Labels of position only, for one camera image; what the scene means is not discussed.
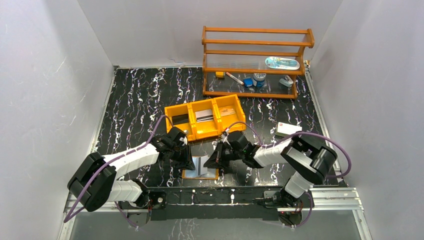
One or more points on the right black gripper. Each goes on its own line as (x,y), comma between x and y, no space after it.
(217,159)

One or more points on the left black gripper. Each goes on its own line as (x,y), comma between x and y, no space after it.
(180,153)

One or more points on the white striped card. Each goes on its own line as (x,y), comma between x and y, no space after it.
(199,162)

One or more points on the orange leather card holder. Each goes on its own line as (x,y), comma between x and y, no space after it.
(213,174)

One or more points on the orange three-compartment plastic bin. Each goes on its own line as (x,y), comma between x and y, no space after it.
(182,116)

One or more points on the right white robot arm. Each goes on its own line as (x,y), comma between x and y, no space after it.
(311,159)

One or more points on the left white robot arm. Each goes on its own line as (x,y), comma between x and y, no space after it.
(97,182)

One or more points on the brown card in bin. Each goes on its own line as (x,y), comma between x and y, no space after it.
(226,111)

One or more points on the white rectangular box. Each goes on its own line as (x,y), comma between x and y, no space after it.
(285,129)

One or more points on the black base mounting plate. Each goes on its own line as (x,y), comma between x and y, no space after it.
(243,202)

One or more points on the small blue block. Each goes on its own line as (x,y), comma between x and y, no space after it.
(248,82)

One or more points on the red white marker pen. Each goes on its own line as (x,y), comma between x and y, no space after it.
(234,78)

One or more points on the small yellow block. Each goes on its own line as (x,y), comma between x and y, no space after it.
(220,74)

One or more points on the grey white stapler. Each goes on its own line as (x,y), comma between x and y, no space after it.
(287,81)

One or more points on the orange wooden shelf rack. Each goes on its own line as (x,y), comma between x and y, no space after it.
(242,52)

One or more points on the blister pack on shelf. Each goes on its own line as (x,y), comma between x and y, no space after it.
(281,63)

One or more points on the aluminium frame rail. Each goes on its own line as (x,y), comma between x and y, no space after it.
(338,214)

